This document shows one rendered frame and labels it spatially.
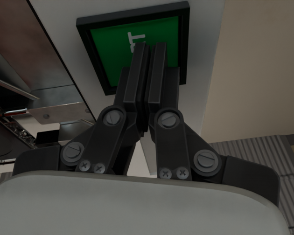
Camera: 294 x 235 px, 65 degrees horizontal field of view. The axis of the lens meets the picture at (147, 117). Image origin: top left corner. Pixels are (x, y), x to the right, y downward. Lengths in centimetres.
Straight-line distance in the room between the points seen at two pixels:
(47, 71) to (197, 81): 17
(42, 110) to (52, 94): 2
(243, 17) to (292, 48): 47
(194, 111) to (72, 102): 14
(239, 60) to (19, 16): 151
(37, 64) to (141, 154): 15
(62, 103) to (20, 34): 8
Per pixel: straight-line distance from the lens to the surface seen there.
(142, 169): 31
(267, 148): 275
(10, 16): 24
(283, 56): 179
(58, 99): 28
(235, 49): 157
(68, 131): 35
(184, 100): 18
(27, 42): 25
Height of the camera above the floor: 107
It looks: 33 degrees down
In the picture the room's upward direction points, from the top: 174 degrees clockwise
